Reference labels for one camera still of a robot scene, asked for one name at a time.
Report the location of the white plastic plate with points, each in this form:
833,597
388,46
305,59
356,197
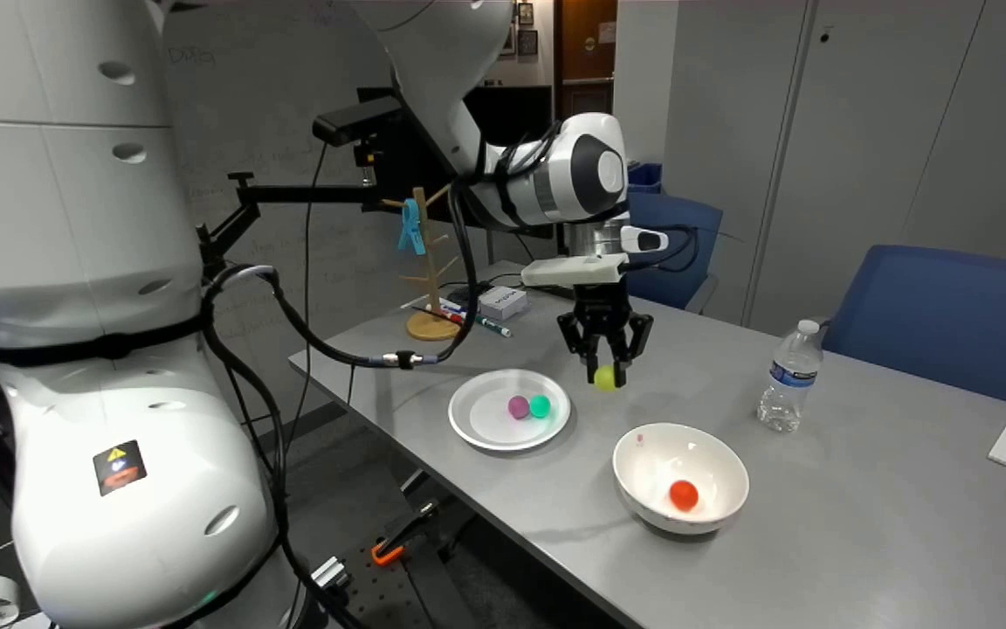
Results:
479,411

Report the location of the blue chair back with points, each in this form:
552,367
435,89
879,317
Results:
678,275

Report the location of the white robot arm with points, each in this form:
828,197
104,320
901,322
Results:
136,498

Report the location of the orange ball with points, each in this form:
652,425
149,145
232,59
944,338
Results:
683,493

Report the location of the pink ball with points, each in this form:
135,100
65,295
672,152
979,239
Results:
519,407

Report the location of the yellow ball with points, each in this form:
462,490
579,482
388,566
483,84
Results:
605,380

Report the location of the green ball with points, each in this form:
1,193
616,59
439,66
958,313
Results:
539,407

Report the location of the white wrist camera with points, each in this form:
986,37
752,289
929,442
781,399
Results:
603,265

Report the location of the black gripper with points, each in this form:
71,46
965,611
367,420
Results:
605,330

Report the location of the blue chair right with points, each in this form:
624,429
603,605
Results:
927,313

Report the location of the white small box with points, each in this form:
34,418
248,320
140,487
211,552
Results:
500,303

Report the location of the blue chair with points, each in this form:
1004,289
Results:
678,275
927,313

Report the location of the white floral ceramic bowl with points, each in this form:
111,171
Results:
656,457

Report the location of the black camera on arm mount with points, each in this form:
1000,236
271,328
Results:
356,122

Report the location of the wooden mug tree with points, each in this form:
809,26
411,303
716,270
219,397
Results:
429,320

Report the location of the clear water bottle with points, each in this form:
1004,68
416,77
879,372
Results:
791,376

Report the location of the blue clip on stand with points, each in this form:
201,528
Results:
411,231

